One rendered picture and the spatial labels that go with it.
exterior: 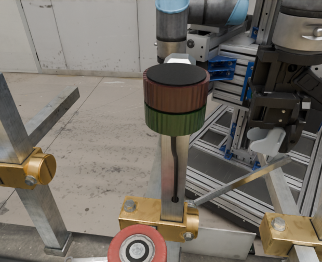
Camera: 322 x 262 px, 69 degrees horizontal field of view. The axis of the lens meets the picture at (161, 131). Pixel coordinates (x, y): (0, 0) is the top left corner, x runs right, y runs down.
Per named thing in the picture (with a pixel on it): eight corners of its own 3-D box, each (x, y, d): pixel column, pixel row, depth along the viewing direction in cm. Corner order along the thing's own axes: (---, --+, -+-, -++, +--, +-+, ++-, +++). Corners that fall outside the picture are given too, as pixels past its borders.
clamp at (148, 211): (127, 211, 46) (125, 194, 43) (196, 219, 45) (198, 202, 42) (119, 238, 41) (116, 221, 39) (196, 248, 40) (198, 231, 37)
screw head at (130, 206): (125, 201, 42) (124, 197, 41) (137, 202, 42) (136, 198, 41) (122, 211, 40) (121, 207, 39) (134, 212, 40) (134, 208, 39)
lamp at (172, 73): (154, 198, 36) (150, 60, 23) (190, 202, 35) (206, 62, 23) (147, 233, 31) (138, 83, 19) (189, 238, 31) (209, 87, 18)
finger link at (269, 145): (242, 159, 45) (254, 118, 40) (274, 161, 44) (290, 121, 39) (245, 170, 43) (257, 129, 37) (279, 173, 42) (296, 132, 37)
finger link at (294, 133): (271, 140, 42) (287, 97, 37) (282, 141, 42) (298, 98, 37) (279, 158, 38) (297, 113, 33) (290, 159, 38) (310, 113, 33)
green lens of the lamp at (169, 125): (150, 102, 26) (149, 84, 25) (203, 106, 26) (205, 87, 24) (139, 133, 21) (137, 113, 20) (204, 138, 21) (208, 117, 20)
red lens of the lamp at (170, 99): (149, 81, 25) (148, 61, 24) (206, 84, 24) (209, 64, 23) (137, 109, 20) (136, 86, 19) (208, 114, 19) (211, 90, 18)
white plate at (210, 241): (128, 242, 53) (123, 215, 47) (244, 257, 50) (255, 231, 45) (127, 245, 53) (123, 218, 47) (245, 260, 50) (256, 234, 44)
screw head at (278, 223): (269, 219, 39) (271, 214, 39) (282, 220, 39) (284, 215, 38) (272, 230, 38) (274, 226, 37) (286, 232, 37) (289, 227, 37)
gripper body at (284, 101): (240, 107, 43) (256, 39, 36) (289, 110, 42) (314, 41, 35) (247, 131, 37) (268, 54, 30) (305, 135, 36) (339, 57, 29)
